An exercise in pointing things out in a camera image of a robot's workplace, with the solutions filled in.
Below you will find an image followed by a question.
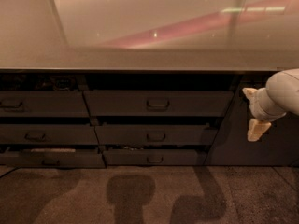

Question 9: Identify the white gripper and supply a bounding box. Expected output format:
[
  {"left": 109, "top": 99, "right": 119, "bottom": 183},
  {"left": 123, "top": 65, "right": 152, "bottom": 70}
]
[{"left": 242, "top": 88, "right": 286, "bottom": 142}]

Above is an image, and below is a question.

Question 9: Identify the grey drawer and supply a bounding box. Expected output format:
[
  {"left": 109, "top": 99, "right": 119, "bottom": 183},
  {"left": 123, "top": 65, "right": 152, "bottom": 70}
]
[
  {"left": 0, "top": 91, "right": 89, "bottom": 118},
  {"left": 83, "top": 90, "right": 233, "bottom": 117},
  {"left": 0, "top": 124, "right": 98, "bottom": 145},
  {"left": 95, "top": 125, "right": 218, "bottom": 146},
  {"left": 0, "top": 148, "right": 106, "bottom": 168},
  {"left": 103, "top": 149, "right": 207, "bottom": 166}
]

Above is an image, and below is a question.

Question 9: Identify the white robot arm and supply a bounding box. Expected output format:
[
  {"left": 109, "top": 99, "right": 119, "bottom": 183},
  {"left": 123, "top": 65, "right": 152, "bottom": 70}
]
[{"left": 242, "top": 69, "right": 299, "bottom": 142}]

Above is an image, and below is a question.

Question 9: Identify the dark round object in drawer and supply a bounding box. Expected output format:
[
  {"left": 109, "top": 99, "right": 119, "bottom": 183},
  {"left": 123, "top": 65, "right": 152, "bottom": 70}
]
[{"left": 51, "top": 77, "right": 75, "bottom": 91}]

